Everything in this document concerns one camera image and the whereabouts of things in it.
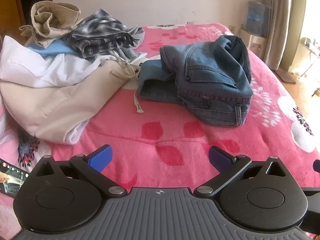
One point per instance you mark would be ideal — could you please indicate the dark floor mat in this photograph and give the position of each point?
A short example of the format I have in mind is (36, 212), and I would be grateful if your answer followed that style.
(286, 76)

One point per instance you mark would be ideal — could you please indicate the plaid shirt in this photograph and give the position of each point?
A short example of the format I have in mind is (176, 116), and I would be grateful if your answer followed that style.
(100, 35)

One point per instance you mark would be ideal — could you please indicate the blue denim jeans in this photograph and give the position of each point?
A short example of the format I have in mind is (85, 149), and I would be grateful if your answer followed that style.
(207, 80)

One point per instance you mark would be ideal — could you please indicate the light blue garment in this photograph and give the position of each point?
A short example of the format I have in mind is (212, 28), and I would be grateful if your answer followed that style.
(52, 48)

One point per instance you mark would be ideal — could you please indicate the beige curtain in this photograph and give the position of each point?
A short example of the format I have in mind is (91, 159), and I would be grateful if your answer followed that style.
(277, 17)

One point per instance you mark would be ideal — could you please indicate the khaki pants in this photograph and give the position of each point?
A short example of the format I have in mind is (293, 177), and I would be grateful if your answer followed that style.
(50, 20)

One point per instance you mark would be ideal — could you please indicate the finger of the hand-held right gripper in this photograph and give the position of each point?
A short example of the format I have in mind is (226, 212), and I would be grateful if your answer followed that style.
(317, 166)

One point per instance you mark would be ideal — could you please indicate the wooden wardrobe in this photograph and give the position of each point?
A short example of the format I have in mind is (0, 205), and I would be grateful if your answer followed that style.
(15, 5)

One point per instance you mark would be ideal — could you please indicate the wall socket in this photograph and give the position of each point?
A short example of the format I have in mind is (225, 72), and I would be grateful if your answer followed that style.
(233, 29)

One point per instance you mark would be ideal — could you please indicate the white water dispenser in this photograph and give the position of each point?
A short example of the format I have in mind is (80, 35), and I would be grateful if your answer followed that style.
(255, 43)

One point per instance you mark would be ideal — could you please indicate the white garment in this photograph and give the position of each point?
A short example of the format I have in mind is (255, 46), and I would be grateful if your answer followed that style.
(25, 65)

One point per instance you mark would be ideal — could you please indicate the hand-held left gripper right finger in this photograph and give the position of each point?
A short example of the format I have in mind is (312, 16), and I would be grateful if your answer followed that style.
(221, 160)

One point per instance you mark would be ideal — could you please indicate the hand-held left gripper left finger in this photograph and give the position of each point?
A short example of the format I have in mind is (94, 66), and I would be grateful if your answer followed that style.
(100, 158)

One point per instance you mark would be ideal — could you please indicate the pink floral blanket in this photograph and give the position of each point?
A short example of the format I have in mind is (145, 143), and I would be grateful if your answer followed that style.
(120, 120)

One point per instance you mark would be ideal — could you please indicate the blue water bottle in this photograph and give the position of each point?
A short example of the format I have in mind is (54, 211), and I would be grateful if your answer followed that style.
(257, 17)

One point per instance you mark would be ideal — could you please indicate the grey garment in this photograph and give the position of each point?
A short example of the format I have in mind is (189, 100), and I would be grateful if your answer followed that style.
(132, 40)

